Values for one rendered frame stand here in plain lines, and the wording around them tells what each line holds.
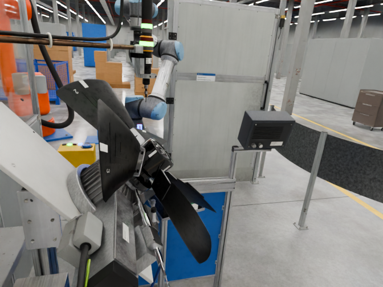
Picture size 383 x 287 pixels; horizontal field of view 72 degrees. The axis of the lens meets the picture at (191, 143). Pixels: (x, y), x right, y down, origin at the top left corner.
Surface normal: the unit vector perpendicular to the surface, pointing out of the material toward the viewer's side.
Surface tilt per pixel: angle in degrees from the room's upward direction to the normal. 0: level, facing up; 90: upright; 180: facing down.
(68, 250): 90
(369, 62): 90
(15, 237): 0
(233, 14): 91
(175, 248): 90
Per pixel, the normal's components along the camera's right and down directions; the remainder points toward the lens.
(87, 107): 0.60, -0.42
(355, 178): -0.76, 0.17
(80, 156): 0.24, 0.35
